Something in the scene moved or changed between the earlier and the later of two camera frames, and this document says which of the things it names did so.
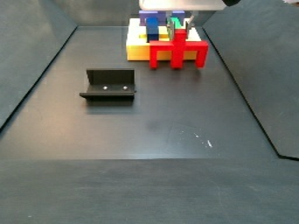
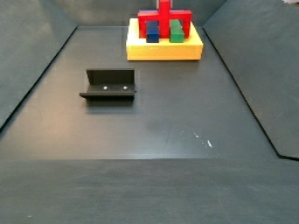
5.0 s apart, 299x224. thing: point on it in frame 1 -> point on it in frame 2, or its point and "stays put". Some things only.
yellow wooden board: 138,46 stays put
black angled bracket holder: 110,82 stays put
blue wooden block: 152,28 stays put
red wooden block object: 179,50 -> 163,14
